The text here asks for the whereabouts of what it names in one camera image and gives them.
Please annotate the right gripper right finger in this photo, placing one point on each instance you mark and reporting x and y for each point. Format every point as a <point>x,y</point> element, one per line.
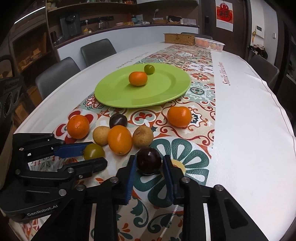
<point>183,190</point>

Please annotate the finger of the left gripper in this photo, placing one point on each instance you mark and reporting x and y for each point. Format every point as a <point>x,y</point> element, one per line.
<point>84,169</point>
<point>71,150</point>

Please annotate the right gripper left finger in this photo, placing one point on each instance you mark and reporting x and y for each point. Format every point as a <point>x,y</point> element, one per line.
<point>111,194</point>

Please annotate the round orange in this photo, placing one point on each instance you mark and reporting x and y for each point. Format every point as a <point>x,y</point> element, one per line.
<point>78,127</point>

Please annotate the green tomato fruit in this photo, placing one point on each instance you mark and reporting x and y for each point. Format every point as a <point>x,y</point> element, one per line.
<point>93,151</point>

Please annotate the tan longan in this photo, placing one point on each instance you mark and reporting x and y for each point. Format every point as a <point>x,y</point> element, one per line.
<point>142,137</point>
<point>100,135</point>

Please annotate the dark plum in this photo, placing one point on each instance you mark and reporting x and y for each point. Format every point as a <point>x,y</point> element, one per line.
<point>148,160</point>
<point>118,119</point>

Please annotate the oval orange kumquat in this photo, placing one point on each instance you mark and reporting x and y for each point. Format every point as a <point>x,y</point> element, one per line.
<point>119,140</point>

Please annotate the orange mandarin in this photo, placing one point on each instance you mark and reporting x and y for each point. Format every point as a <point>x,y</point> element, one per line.
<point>138,78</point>
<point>179,116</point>

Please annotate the patterned table runner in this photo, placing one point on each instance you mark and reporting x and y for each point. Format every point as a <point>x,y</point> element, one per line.
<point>149,214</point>

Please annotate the grey chair near left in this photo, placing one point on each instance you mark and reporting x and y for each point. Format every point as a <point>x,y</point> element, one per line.
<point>56,75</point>

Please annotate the grey chair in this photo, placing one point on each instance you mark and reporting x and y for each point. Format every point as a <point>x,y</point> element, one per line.
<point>56,75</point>
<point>97,51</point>
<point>268,72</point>

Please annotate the grey chair far left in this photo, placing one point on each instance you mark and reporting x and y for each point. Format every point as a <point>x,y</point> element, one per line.
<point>97,51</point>

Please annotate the orange mandarin on plate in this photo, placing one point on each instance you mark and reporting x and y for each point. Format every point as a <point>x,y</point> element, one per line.
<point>138,78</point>

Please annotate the small green fruit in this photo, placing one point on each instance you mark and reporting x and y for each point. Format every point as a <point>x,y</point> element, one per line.
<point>149,69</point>

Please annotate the black coffee machine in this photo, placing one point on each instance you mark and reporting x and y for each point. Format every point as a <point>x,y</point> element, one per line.
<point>70,26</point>

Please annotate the grey chair right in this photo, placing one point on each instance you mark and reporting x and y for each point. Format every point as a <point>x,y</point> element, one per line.
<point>268,72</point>

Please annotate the clear plastic fruit tray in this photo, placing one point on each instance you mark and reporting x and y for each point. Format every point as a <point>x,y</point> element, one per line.
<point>209,44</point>

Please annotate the grey chair far end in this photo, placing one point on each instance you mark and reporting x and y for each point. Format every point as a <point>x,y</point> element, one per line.
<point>198,35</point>

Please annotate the red poster on door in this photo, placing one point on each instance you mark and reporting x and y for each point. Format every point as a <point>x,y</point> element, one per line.
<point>224,15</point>

